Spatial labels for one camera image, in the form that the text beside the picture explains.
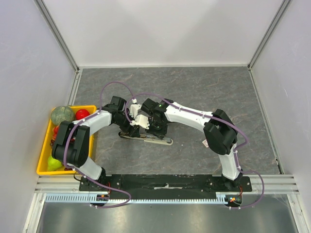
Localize silver and black stapler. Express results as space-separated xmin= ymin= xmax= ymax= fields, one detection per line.
xmin=119 ymin=132 xmax=173 ymax=146

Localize red white staple box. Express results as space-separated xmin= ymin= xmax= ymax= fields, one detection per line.
xmin=202 ymin=140 xmax=208 ymax=148

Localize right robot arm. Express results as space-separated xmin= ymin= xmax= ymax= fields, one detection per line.
xmin=141 ymin=99 xmax=242 ymax=191

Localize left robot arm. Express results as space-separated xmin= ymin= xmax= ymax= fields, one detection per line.
xmin=52 ymin=96 xmax=139 ymax=191

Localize red apple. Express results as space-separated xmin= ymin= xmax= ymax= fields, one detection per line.
xmin=75 ymin=109 xmax=90 ymax=120

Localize green striped melon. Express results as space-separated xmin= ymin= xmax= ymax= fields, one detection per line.
xmin=51 ymin=106 xmax=75 ymax=125

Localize red cherry tomato cluster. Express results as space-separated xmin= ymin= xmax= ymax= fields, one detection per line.
xmin=52 ymin=125 xmax=59 ymax=141

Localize green pear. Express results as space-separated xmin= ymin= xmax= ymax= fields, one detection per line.
xmin=47 ymin=156 xmax=63 ymax=171

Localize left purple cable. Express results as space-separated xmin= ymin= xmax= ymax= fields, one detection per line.
xmin=63 ymin=82 xmax=137 ymax=209

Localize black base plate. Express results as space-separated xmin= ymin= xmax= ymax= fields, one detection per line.
xmin=79 ymin=173 xmax=253 ymax=195

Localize grey cable duct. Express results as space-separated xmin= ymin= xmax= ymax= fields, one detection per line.
xmin=45 ymin=193 xmax=232 ymax=204

